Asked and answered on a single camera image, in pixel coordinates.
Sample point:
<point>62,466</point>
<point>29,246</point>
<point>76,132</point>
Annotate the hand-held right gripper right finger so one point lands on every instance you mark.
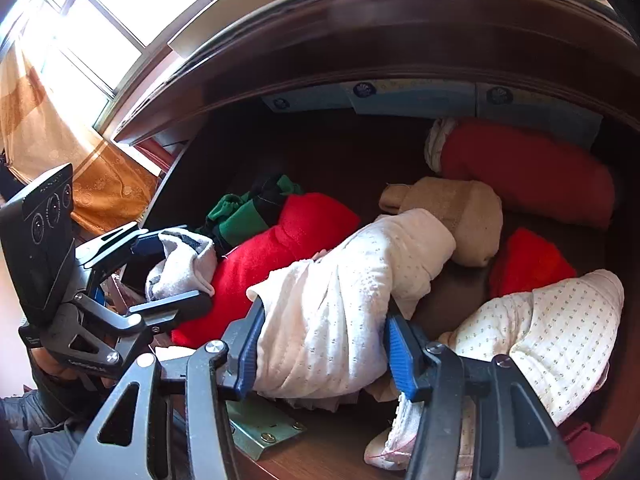
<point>400,355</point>

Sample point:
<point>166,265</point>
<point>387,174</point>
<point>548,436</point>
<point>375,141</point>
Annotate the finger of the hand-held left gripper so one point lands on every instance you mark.
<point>175,305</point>
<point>145,246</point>

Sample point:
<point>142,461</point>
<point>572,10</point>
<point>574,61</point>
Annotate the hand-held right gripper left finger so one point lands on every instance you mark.
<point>247,355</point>

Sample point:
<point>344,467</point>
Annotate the white grey underwear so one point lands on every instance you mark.
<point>180,265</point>

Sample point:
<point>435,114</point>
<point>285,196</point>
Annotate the white dotted underwear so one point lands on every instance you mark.
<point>340,300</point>
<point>560,330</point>

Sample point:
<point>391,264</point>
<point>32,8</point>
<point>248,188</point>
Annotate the green black underwear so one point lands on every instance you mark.
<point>235,215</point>

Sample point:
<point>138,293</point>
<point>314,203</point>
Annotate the large red underwear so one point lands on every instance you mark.
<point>280,255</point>

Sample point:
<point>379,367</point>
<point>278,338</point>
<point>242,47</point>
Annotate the beige underwear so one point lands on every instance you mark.
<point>465,220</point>

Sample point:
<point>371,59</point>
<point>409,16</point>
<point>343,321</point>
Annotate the red knit underwear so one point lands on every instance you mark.
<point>525,265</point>

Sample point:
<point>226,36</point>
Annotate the dark wooden drawer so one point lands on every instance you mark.
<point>340,160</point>

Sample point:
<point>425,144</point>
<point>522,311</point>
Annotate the dark red white-banded underwear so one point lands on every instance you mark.
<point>525,170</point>

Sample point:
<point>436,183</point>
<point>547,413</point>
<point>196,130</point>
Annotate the person's left hand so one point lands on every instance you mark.
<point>50,365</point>

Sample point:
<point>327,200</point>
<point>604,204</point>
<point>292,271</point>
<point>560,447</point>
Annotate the white textured cloth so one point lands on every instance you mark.
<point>392,440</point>

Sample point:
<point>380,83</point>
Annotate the orange striped curtain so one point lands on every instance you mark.
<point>60,145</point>

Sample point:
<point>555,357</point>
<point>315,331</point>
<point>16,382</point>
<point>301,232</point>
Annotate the dark red cloth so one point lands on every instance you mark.
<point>590,447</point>

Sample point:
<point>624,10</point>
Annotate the sliding glass window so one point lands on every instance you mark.
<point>100,25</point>

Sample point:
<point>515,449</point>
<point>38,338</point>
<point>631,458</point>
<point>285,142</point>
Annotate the metal bracket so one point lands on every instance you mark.
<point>260,430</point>

